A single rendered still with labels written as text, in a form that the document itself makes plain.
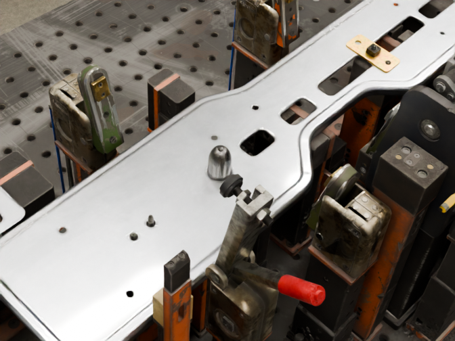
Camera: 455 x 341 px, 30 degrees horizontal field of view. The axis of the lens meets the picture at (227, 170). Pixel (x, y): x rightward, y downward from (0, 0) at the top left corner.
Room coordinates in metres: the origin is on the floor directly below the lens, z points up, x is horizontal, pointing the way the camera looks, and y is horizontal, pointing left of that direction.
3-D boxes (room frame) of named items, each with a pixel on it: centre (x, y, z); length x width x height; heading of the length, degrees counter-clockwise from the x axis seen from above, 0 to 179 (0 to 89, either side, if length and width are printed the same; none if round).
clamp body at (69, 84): (0.80, 0.21, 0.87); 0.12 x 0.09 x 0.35; 49
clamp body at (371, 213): (0.63, -0.17, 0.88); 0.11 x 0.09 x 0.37; 49
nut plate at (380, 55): (0.98, -0.21, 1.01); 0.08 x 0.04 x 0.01; 49
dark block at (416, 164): (0.67, -0.23, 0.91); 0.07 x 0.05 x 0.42; 49
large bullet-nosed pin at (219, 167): (0.72, 0.01, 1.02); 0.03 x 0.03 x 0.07
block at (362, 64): (0.97, -0.22, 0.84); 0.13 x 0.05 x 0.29; 49
